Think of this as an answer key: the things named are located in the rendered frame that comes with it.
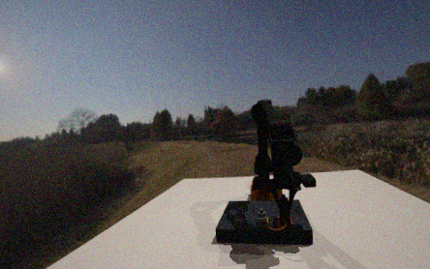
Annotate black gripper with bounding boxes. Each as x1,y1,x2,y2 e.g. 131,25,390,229
252,161,317,208

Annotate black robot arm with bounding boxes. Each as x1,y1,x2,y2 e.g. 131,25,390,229
252,100,302,190

